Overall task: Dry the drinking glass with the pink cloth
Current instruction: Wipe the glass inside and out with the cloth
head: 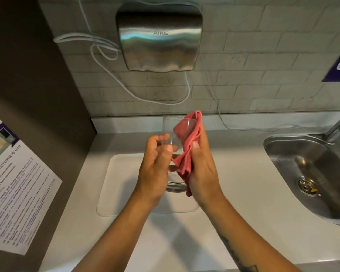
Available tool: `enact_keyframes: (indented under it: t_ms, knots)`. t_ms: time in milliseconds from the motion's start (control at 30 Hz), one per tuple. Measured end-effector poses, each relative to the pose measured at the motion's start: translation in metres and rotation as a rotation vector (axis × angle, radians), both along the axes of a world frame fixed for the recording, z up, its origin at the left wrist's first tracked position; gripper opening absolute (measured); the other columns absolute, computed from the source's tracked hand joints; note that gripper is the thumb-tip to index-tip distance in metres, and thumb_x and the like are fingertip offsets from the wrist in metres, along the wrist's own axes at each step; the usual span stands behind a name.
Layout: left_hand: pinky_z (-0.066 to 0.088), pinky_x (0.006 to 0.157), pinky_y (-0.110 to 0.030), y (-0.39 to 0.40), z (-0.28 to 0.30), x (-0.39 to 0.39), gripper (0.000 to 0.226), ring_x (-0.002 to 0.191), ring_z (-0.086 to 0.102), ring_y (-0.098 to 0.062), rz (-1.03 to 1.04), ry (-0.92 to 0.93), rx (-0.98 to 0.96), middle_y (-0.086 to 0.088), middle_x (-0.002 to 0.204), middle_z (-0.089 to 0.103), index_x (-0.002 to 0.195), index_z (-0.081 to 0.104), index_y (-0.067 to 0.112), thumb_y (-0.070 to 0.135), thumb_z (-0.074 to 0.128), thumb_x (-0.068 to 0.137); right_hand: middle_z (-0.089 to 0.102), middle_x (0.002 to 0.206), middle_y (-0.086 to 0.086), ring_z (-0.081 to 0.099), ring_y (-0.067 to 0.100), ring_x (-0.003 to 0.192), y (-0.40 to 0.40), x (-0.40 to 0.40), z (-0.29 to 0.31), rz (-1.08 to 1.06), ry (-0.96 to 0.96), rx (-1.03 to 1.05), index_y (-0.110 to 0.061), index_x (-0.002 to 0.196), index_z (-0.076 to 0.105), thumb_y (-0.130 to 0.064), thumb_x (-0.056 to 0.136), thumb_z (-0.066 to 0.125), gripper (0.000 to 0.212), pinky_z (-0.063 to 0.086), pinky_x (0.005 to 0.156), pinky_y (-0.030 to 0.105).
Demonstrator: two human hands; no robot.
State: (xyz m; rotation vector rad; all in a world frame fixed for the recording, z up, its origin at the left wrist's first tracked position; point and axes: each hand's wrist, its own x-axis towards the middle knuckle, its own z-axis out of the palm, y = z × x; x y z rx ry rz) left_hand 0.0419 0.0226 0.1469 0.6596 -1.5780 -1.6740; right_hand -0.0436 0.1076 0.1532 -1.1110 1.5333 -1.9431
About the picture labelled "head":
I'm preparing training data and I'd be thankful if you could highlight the person's right hand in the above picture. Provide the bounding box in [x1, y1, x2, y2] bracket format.
[184, 121, 225, 208]

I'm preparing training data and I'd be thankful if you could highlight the person's left hand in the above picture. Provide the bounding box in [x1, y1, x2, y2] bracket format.
[136, 134, 174, 208]

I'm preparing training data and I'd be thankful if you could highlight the clear drinking glass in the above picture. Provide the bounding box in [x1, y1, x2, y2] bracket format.
[162, 116, 198, 194]

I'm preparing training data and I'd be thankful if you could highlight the pink cleaning cloth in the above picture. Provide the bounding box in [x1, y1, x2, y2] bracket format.
[171, 110, 203, 198]

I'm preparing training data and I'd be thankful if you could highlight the person's right forearm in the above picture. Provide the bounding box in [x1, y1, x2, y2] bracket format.
[198, 194, 301, 272]

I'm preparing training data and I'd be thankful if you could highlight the person's left forearm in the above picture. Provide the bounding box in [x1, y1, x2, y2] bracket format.
[69, 192, 162, 272]

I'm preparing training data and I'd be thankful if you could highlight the white drying mat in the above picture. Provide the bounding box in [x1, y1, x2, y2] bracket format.
[96, 153, 200, 217]

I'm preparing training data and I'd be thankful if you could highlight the stainless steel sink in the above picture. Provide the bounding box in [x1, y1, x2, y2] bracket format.
[263, 133, 340, 227]

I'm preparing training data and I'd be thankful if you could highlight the stainless steel hand dryer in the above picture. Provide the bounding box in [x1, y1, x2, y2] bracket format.
[115, 3, 204, 73]

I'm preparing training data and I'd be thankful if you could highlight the metal sink drain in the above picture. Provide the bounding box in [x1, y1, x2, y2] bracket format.
[297, 177, 321, 198]

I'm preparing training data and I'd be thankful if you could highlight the chrome sink faucet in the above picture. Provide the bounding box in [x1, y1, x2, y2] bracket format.
[324, 110, 340, 142]

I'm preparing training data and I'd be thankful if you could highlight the brown cabinet panel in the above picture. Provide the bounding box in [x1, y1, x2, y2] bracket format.
[0, 0, 98, 272]

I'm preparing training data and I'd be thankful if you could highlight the printed instruction sheet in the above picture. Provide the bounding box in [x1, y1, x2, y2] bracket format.
[0, 115, 63, 256]

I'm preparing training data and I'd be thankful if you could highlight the white power cable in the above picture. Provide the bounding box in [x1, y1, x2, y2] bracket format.
[199, 51, 298, 131]
[53, 0, 192, 106]

